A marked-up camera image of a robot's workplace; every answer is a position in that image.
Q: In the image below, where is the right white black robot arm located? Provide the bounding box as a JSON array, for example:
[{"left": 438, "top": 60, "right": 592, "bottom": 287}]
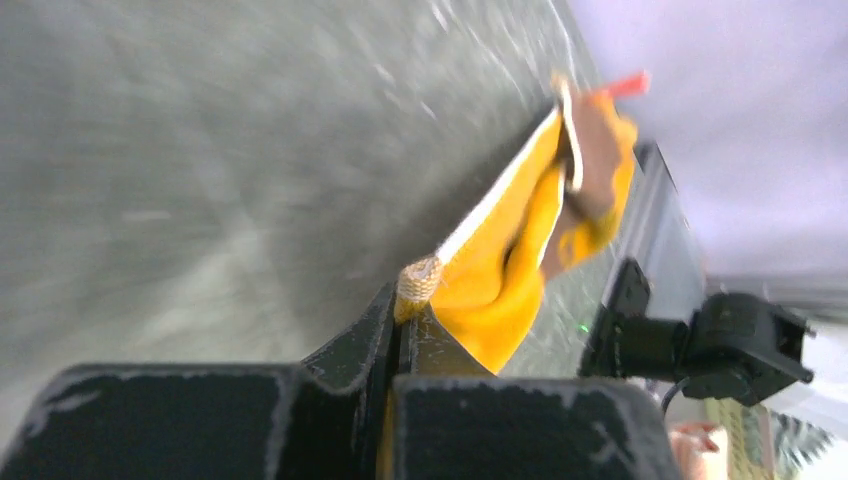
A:
[{"left": 577, "top": 258, "right": 814, "bottom": 407}]

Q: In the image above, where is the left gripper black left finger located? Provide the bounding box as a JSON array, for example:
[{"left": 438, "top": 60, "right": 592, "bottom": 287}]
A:
[{"left": 1, "top": 284, "right": 395, "bottom": 479}]

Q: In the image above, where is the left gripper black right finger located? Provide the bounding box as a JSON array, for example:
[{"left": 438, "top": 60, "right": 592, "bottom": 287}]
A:
[{"left": 390, "top": 319, "right": 683, "bottom": 479}]

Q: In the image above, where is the aluminium frame rail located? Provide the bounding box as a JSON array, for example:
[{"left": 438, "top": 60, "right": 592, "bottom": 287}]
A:
[{"left": 604, "top": 141, "right": 705, "bottom": 319}]

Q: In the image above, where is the yellow brown towel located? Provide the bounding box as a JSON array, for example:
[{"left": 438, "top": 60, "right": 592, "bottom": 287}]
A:
[{"left": 377, "top": 69, "right": 652, "bottom": 480}]

